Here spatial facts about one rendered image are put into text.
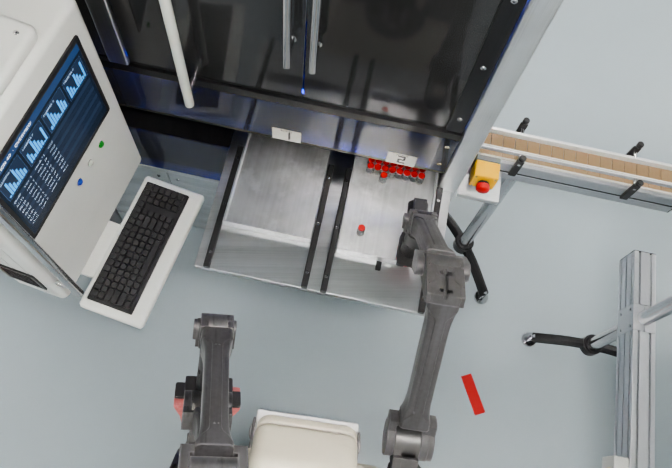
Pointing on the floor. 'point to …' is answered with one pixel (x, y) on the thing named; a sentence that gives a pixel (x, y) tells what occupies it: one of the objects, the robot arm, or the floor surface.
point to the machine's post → (510, 67)
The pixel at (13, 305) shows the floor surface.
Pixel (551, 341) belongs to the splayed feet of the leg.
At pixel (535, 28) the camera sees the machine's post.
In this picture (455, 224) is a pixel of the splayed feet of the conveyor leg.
